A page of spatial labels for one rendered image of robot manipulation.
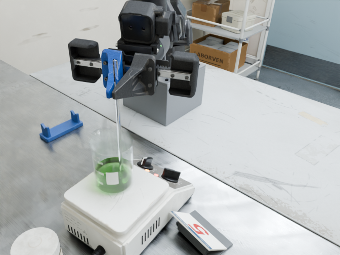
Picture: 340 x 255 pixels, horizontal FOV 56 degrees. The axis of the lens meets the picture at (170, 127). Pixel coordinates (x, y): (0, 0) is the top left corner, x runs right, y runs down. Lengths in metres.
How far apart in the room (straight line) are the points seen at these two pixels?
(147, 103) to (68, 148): 0.22
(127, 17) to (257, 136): 0.47
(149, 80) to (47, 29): 1.67
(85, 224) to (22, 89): 0.61
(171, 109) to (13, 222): 0.42
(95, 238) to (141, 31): 0.30
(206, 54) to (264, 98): 1.83
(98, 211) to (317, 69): 3.12
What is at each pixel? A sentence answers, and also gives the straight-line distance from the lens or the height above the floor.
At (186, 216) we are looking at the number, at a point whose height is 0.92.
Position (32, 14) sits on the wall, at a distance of 2.02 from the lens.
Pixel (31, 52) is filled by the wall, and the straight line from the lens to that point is 2.06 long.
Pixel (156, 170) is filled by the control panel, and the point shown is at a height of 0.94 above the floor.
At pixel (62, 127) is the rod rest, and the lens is 0.80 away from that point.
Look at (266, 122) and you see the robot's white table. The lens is 0.87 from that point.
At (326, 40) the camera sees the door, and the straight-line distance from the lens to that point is 3.36.
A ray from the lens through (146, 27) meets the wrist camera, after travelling 0.45.
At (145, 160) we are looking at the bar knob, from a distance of 0.58.
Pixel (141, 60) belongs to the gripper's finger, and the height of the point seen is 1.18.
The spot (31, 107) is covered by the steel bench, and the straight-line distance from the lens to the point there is 0.92.
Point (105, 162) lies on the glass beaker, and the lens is 0.45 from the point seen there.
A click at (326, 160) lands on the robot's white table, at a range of 0.80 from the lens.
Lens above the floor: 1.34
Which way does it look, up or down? 34 degrees down
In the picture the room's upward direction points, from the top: 3 degrees clockwise
